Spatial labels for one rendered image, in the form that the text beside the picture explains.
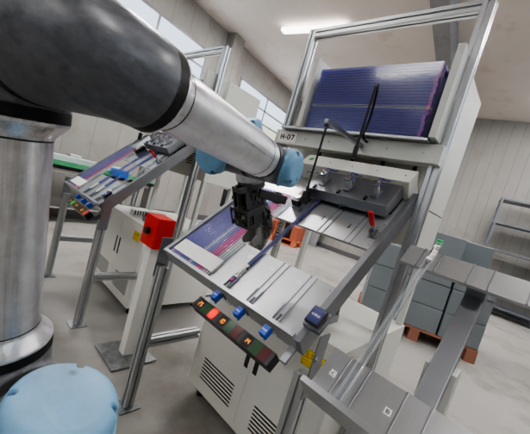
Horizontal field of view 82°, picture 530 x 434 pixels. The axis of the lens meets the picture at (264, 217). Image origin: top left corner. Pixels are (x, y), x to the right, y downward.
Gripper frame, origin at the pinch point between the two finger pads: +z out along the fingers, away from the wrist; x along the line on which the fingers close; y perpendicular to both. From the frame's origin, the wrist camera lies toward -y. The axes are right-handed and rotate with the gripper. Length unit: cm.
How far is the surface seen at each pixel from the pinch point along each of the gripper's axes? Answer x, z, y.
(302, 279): 8.2, 12.8, -8.3
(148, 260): -83, 39, 4
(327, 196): -6.2, -0.3, -42.4
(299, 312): 14.9, 15.3, 1.2
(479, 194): -63, 217, -712
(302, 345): 21.1, 17.9, 7.9
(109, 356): -85, 83, 35
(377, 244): 20.8, 5.7, -30.0
